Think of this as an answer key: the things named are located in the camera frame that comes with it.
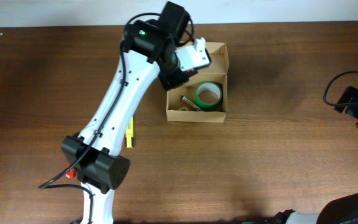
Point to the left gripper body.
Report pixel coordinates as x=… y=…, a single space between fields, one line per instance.
x=171 y=74

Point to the yellow highlighter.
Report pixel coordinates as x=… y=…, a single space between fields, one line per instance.
x=130 y=134

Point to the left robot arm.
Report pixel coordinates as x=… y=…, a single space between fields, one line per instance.
x=149 y=50

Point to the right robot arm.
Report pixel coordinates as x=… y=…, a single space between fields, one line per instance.
x=338 y=211

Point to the cardboard box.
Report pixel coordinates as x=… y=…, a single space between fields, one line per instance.
x=215 y=72

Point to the green tape roll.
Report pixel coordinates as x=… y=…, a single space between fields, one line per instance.
x=208 y=95

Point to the orange utility knife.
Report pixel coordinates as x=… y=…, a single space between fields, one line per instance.
x=71 y=174

